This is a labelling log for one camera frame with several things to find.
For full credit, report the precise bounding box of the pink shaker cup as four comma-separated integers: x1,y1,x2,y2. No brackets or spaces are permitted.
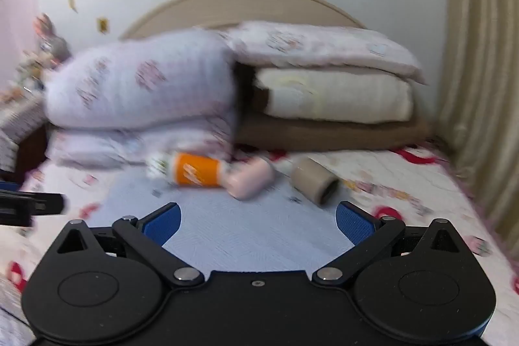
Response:
223,157,275,200

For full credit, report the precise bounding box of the white floral paper cup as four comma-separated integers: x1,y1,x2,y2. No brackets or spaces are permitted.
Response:
146,152,172,183

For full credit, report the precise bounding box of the orange paper cup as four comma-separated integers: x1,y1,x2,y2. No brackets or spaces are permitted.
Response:
167,153,229,188

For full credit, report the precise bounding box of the beige tumbler cup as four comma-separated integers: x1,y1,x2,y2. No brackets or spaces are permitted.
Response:
290,157,340,206

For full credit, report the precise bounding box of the white patterned bed mat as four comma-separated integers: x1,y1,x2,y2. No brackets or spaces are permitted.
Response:
89,168,353,275

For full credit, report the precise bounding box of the cluttered bedside table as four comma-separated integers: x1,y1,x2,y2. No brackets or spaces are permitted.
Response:
1,14,70,172

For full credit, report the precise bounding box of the pink white folded quilt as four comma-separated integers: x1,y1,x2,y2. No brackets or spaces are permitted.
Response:
45,29,237,168

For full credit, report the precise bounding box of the brown folded blanket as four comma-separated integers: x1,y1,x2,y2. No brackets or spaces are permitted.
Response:
235,114,431,152

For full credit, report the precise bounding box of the cream fleece blanket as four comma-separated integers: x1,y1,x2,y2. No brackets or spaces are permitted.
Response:
256,67,414,124

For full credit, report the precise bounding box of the pink floral blanket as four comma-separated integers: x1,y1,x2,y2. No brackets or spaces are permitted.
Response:
221,21,425,84

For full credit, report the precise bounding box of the beige wooden headboard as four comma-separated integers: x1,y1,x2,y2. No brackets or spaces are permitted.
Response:
120,0,363,40

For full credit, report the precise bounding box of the beige striped curtain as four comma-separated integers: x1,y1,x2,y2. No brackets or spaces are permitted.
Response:
437,0,518,257

